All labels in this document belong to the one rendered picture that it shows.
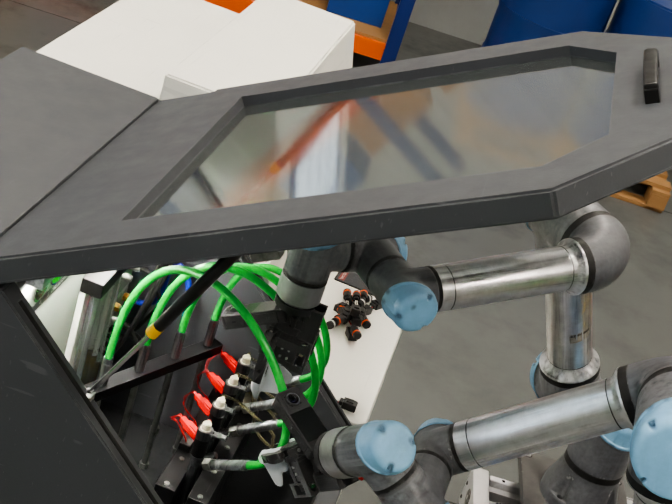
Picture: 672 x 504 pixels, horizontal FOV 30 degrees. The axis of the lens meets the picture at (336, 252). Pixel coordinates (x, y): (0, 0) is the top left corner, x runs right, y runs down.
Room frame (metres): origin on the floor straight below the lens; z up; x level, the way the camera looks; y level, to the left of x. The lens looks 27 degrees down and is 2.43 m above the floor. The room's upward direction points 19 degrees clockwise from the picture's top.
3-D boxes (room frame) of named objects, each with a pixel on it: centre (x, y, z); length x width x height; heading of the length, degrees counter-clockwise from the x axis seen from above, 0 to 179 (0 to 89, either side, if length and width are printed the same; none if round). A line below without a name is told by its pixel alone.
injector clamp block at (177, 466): (1.89, 0.11, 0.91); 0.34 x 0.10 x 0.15; 175
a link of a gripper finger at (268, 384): (1.75, 0.03, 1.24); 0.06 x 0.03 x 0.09; 85
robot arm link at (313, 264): (1.76, 0.03, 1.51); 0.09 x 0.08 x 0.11; 123
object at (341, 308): (2.49, -0.09, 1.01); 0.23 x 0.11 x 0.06; 175
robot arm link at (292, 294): (1.76, 0.03, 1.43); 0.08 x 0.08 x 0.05
